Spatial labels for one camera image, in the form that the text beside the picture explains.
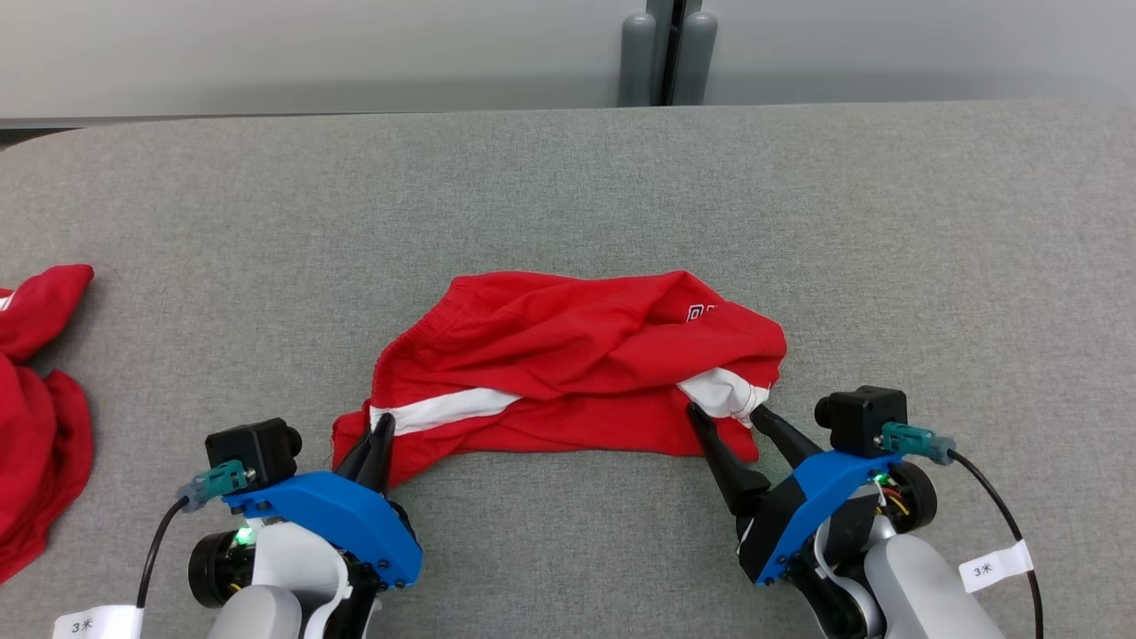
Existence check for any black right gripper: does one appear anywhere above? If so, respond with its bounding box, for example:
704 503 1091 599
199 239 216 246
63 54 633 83
686 401 824 580

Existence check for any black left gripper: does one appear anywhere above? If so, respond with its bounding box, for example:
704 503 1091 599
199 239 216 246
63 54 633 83
324 413 398 639

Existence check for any red clothes pile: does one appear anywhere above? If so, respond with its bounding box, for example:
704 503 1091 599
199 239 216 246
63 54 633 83
332 271 789 490

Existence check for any red white basketball jersey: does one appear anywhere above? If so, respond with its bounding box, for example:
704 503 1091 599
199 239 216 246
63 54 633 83
0 264 95 584

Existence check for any grey fabric upholstered surface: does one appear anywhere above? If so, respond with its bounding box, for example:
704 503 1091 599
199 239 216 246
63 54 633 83
0 98 1136 639

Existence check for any white right cable label tag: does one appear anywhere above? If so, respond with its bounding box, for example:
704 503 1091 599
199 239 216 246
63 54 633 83
958 540 1036 594

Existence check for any white cable label tag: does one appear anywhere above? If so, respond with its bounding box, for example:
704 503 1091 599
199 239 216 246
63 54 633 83
958 540 1036 594
53 605 144 639

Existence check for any white left cable label tag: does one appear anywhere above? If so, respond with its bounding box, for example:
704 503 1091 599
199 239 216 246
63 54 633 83
53 605 144 639

